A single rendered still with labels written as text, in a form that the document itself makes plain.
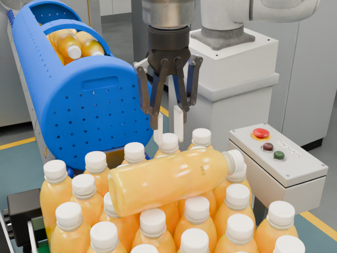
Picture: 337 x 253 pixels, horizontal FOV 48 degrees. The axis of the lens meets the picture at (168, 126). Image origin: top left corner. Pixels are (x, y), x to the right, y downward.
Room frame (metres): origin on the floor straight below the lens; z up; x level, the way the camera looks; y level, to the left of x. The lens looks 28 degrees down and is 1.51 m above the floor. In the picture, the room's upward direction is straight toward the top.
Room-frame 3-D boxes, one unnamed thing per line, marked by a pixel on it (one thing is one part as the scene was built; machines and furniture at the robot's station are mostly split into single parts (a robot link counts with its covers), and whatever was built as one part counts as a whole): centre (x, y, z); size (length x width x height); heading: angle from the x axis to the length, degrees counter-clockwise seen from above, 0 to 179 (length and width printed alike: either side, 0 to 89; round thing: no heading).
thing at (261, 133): (0.72, -0.20, 1.11); 0.04 x 0.04 x 0.01
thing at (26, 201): (0.63, 0.29, 0.95); 0.10 x 0.07 x 0.10; 114
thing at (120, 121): (1.20, 0.33, 1.09); 0.88 x 0.28 x 0.28; 24
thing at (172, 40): (0.67, 0.00, 1.31); 0.08 x 0.07 x 0.09; 114
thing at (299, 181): (0.68, -0.22, 1.05); 0.20 x 0.10 x 0.10; 24
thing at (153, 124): (0.65, 0.04, 1.18); 0.03 x 0.01 x 0.05; 114
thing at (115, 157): (0.75, 0.13, 0.99); 0.10 x 0.02 x 0.12; 114
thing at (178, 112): (0.68, -0.02, 1.15); 0.03 x 0.01 x 0.07; 24
